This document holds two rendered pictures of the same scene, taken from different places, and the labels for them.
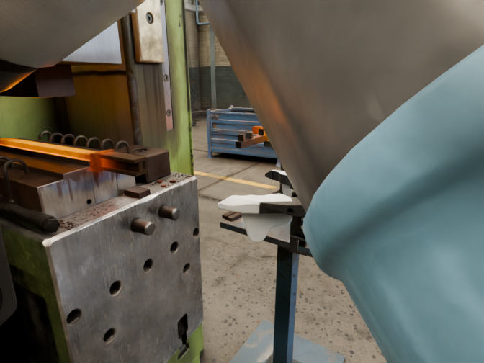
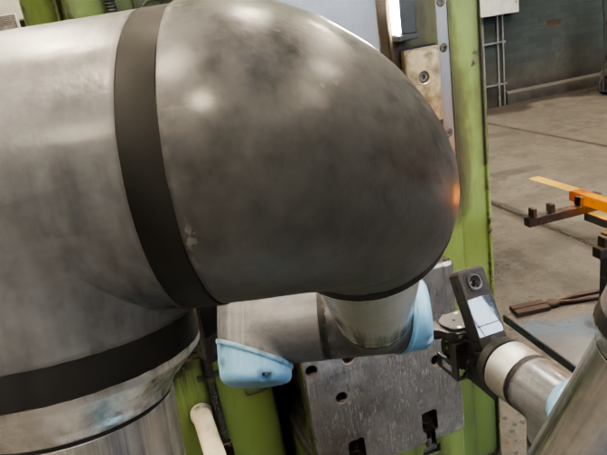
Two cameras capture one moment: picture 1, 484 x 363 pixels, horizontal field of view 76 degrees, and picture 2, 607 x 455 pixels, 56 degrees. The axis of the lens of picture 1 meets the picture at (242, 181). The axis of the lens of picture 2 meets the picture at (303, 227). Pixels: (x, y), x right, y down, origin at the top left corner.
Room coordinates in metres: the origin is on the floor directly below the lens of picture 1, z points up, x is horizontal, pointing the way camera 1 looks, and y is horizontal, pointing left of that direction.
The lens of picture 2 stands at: (-0.29, -0.46, 1.44)
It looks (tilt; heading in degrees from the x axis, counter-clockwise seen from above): 19 degrees down; 44
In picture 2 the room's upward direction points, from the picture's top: 9 degrees counter-clockwise
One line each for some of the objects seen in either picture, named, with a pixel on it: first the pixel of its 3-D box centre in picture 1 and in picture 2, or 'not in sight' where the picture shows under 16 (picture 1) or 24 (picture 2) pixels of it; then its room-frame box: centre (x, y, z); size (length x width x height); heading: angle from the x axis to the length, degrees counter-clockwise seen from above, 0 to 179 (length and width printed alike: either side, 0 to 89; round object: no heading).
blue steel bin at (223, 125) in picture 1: (253, 132); not in sight; (4.71, -0.17, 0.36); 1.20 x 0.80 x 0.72; 64
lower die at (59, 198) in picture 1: (29, 168); not in sight; (0.66, 0.46, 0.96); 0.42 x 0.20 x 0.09; 62
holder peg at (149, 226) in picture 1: (142, 226); not in sight; (0.55, 0.19, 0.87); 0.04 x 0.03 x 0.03; 62
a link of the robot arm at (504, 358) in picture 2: not in sight; (517, 371); (0.33, -0.20, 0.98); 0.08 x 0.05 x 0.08; 152
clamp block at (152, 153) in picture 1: (141, 163); not in sight; (0.74, 0.25, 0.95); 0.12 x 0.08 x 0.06; 62
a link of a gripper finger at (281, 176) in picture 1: (287, 191); not in sight; (0.46, -0.07, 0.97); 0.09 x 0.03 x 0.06; 26
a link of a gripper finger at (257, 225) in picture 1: (255, 220); not in sight; (0.36, -0.02, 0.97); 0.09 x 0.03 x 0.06; 98
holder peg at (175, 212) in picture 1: (169, 212); not in sight; (0.62, 0.16, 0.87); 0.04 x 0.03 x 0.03; 62
